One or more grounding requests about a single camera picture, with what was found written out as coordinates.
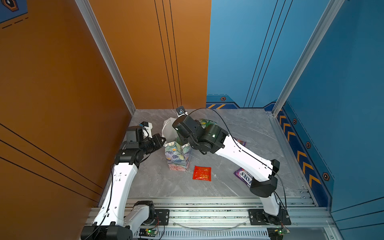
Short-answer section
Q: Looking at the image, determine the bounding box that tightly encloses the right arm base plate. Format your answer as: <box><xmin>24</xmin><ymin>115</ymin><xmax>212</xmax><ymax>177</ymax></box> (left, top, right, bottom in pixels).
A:
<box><xmin>248</xmin><ymin>209</ymin><xmax>292</xmax><ymax>226</ymax></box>

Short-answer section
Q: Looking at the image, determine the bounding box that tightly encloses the aluminium corner post right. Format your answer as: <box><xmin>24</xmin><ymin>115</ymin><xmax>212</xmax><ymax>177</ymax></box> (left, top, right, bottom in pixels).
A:
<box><xmin>272</xmin><ymin>0</ymin><xmax>345</xmax><ymax>117</ymax></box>

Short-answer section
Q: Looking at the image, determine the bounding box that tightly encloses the purple Fox's berries candy bag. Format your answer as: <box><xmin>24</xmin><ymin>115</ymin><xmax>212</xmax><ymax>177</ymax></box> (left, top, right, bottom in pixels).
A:
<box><xmin>234</xmin><ymin>168</ymin><xmax>253</xmax><ymax>188</ymax></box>

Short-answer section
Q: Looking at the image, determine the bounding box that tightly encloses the floral paper gift bag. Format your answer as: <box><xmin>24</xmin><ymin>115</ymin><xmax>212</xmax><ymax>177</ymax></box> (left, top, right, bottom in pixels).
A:
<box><xmin>161</xmin><ymin>117</ymin><xmax>193</xmax><ymax>172</ymax></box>

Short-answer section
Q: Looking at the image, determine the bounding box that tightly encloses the red snack packet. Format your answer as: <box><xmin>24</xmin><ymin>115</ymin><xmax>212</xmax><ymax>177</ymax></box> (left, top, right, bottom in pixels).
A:
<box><xmin>193</xmin><ymin>166</ymin><xmax>212</xmax><ymax>182</ymax></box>

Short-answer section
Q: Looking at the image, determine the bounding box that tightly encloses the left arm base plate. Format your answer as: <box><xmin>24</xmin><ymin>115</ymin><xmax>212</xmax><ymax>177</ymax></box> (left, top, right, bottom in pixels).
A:
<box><xmin>142</xmin><ymin>209</ymin><xmax>170</xmax><ymax>226</ymax></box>

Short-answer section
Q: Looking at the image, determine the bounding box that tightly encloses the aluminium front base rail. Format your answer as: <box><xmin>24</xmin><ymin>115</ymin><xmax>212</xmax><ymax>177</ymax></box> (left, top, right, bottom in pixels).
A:
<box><xmin>86</xmin><ymin>196</ymin><xmax>343</xmax><ymax>240</ymax></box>

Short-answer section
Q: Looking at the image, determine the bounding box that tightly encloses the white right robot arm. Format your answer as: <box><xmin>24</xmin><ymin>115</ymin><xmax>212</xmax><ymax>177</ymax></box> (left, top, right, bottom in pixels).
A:
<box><xmin>173</xmin><ymin>115</ymin><xmax>285</xmax><ymax>225</ymax></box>

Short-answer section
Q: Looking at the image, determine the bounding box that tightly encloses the right circuit board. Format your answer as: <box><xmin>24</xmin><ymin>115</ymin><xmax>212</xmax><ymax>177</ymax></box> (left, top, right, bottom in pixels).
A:
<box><xmin>267</xmin><ymin>228</ymin><xmax>291</xmax><ymax>240</ymax></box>

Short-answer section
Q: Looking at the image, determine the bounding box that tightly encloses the aluminium corner post left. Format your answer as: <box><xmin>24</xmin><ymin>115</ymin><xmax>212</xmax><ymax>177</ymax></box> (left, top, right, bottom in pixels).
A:
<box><xmin>75</xmin><ymin>0</ymin><xmax>136</xmax><ymax>116</ymax></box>

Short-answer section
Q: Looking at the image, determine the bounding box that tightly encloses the aluminium table edge rail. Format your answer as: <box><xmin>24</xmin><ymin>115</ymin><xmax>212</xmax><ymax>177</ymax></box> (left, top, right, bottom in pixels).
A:
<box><xmin>266</xmin><ymin>111</ymin><xmax>319</xmax><ymax>207</ymax></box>

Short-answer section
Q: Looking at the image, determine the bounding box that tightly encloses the green lime candy bag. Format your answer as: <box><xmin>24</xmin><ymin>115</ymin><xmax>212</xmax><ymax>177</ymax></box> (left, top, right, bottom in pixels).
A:
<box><xmin>200</xmin><ymin>119</ymin><xmax>218</xmax><ymax>129</ymax></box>

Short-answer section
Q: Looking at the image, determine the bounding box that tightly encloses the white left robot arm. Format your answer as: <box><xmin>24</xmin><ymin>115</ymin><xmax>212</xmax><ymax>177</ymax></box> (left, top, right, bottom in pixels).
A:
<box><xmin>81</xmin><ymin>134</ymin><xmax>166</xmax><ymax>240</ymax></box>

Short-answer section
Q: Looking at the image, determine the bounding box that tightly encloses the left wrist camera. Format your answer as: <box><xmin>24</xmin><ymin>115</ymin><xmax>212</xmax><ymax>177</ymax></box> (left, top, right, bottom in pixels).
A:
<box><xmin>139</xmin><ymin>122</ymin><xmax>153</xmax><ymax>139</ymax></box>

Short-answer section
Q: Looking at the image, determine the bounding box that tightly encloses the aluminium corner post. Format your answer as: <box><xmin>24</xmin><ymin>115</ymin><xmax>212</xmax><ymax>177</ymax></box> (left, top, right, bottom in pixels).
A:
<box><xmin>75</xmin><ymin>0</ymin><xmax>136</xmax><ymax>116</ymax></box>
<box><xmin>272</xmin><ymin>0</ymin><xmax>345</xmax><ymax>117</ymax></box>

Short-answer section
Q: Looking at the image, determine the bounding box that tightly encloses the left green circuit board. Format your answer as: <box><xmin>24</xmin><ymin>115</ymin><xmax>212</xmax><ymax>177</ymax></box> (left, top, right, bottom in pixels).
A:
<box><xmin>139</xmin><ymin>228</ymin><xmax>159</xmax><ymax>239</ymax></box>

